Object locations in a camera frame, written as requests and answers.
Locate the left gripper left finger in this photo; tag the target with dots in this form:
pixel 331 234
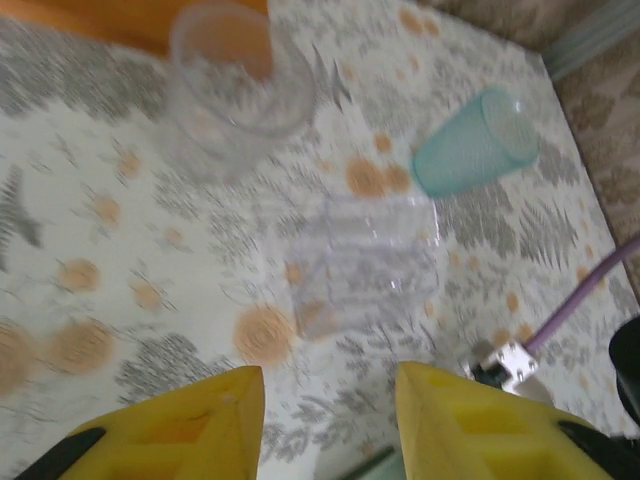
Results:
pixel 190 440

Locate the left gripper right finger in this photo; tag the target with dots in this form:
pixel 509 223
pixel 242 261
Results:
pixel 480 440

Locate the clear plastic box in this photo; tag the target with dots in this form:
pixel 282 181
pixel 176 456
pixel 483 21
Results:
pixel 360 270

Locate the teal plastic cup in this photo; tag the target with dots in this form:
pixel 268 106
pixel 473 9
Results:
pixel 460 155

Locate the clear glass cup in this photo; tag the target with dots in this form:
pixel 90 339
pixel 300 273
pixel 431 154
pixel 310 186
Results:
pixel 280 100

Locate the orange wooden rack base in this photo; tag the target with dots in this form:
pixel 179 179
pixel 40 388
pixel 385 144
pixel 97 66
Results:
pixel 125 25

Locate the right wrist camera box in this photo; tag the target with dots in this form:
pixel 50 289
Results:
pixel 505 362

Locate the aluminium frame post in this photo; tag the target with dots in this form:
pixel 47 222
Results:
pixel 595 42

